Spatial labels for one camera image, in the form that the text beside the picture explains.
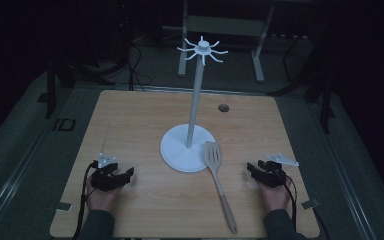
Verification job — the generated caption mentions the white utensil rack stand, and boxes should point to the white utensil rack stand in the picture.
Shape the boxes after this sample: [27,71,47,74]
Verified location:
[159,35,229,174]

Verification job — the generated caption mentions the person's left hand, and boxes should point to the person's left hand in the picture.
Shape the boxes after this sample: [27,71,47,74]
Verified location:
[85,181,123,213]

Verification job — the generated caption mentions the wooden slotted spatula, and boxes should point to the wooden slotted spatula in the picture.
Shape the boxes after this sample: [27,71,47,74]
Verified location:
[202,140,239,235]

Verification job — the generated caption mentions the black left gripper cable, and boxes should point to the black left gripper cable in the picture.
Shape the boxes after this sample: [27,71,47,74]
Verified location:
[71,162,99,240]

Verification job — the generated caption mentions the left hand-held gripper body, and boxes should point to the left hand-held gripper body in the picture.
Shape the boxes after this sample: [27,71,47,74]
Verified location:
[90,152,125,193]

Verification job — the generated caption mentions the black floor cable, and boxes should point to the black floor cable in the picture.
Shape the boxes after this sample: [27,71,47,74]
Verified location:
[125,42,154,92]

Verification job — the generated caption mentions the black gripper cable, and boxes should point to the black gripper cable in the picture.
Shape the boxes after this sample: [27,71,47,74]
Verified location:
[71,162,99,240]
[283,173,298,232]

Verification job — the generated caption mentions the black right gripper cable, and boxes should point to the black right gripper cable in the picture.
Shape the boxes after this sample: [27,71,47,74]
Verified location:
[283,173,298,232]

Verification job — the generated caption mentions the black metal stand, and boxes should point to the black metal stand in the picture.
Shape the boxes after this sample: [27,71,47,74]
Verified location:
[303,75,336,135]
[37,59,78,120]

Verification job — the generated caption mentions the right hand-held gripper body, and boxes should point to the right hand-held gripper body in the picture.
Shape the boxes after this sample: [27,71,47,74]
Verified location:
[257,152,300,189]

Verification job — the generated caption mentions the black floor bracket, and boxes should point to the black floor bracket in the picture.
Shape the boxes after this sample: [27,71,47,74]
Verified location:
[52,117,77,132]

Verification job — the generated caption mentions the grey tape piece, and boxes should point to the grey tape piece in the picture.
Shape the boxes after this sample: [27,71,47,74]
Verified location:
[301,198,321,211]

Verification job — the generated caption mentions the grey metal frame table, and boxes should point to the grey metal frame table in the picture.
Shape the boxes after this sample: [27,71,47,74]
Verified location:
[177,0,277,83]

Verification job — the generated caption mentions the person's right hand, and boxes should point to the person's right hand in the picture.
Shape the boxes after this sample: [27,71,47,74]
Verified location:
[257,180,293,213]

